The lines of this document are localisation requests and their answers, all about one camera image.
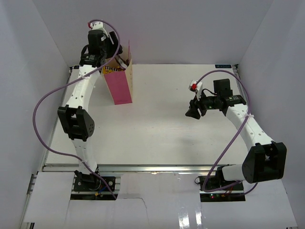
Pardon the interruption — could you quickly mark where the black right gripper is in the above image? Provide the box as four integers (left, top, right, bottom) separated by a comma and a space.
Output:
186, 90, 220, 120

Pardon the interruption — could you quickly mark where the brown chocolate bar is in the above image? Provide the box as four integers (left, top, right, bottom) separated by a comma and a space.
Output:
115, 55, 130, 70

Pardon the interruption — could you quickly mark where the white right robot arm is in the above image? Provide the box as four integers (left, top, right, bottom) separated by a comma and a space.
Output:
185, 79, 287, 190

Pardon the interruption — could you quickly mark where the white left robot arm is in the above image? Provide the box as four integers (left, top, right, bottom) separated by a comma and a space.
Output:
58, 29, 122, 190

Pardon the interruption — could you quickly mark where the pink cream paper bag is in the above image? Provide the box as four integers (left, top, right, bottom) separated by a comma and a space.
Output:
103, 44, 133, 105

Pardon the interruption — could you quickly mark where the blue label right corner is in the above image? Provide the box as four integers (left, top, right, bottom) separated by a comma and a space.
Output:
215, 64, 232, 69

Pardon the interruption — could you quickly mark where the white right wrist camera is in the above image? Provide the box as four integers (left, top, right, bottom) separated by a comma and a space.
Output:
188, 80, 203, 100

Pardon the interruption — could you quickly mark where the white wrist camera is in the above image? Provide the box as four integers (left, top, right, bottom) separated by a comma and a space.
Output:
188, 80, 203, 100
88, 21, 108, 37

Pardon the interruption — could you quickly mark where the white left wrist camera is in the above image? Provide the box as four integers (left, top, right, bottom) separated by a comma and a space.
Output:
88, 21, 108, 37

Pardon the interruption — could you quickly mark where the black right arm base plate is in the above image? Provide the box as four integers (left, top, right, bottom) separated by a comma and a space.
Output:
194, 176, 245, 203

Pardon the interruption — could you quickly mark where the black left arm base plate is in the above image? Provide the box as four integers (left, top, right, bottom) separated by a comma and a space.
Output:
72, 170, 109, 192

